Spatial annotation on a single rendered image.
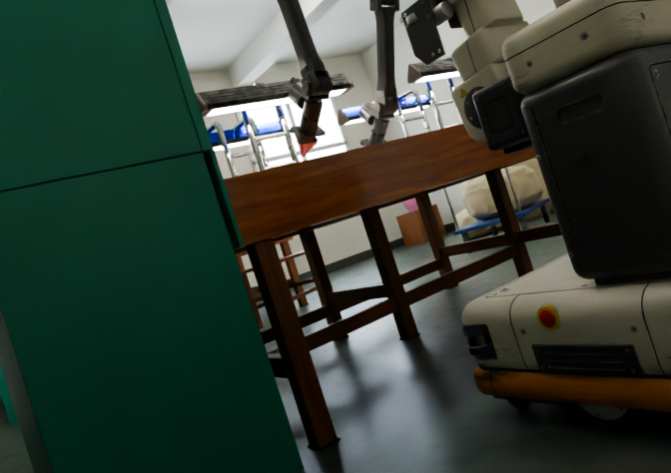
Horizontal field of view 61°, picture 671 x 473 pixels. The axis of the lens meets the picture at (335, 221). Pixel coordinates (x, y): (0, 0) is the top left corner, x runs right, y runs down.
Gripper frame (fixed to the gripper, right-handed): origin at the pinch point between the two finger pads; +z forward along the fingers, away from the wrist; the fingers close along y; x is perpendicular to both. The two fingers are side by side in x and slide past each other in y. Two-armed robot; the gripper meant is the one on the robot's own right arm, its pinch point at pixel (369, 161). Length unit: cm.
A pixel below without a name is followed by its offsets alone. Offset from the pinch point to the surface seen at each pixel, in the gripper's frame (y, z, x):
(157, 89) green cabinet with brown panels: 90, -49, 8
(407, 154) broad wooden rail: 14.2, -25.7, 28.6
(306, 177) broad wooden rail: 54, -27, 28
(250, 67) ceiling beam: -209, 201, -434
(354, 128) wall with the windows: -382, 306, -406
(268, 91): 39, -27, -19
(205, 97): 62, -27, -20
